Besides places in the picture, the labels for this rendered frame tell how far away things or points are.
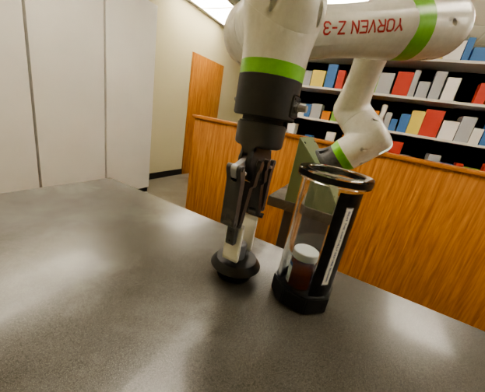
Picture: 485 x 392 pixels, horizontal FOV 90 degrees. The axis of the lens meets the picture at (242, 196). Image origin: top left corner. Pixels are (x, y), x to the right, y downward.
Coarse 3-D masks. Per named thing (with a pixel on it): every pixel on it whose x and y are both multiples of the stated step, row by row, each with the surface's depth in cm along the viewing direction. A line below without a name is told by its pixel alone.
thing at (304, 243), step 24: (312, 168) 39; (336, 168) 40; (312, 192) 34; (336, 192) 32; (360, 192) 33; (312, 216) 35; (288, 240) 39; (312, 240) 35; (288, 264) 39; (312, 264) 36; (288, 288) 39
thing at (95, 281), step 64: (64, 192) 66; (128, 192) 74; (0, 256) 39; (64, 256) 42; (128, 256) 45; (192, 256) 48; (256, 256) 52; (0, 320) 29; (64, 320) 30; (128, 320) 32; (192, 320) 34; (256, 320) 36; (320, 320) 38; (384, 320) 40; (448, 320) 43; (0, 384) 23; (64, 384) 24; (128, 384) 25; (192, 384) 26; (256, 384) 27; (320, 384) 28; (384, 384) 30; (448, 384) 31
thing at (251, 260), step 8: (216, 256) 44; (240, 256) 43; (248, 256) 45; (216, 264) 42; (224, 264) 41; (232, 264) 42; (240, 264) 42; (248, 264) 43; (256, 264) 44; (224, 272) 41; (232, 272) 41; (240, 272) 41; (248, 272) 42; (256, 272) 43; (224, 280) 43; (232, 280) 42; (240, 280) 42
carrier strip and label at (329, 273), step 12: (348, 204) 33; (336, 216) 33; (348, 216) 34; (336, 228) 34; (348, 228) 35; (336, 240) 35; (324, 252) 35; (336, 252) 36; (324, 264) 36; (336, 264) 37; (324, 276) 37; (312, 288) 37; (324, 288) 38
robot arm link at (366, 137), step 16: (368, 112) 88; (352, 128) 90; (368, 128) 86; (384, 128) 84; (336, 144) 92; (352, 144) 88; (368, 144) 86; (384, 144) 84; (352, 160) 90; (368, 160) 91
